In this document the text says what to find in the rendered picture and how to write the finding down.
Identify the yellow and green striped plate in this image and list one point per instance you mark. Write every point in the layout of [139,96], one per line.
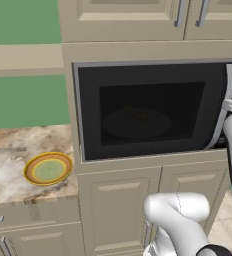
[48,168]

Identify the beige upper cupboard door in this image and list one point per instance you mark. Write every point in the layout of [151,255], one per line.
[121,20]
[226,23]

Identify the beige lower cupboard door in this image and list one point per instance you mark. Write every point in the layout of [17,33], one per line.
[191,180]
[114,210]

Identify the round plate inside microwave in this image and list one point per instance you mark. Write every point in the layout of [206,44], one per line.
[121,128]

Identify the black microwave oven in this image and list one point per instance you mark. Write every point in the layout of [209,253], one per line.
[88,71]

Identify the yellow corn cob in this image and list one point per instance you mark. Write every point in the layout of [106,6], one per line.
[136,113]

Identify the beige drawer front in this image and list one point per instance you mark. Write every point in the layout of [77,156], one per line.
[38,213]

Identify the beige wall shelf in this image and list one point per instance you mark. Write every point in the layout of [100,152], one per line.
[24,58]

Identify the beige counter cupboard door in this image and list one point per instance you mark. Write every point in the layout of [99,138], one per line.
[44,240]

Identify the black microwave door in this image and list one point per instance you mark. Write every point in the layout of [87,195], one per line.
[89,110]

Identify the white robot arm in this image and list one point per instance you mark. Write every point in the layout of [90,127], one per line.
[176,213]

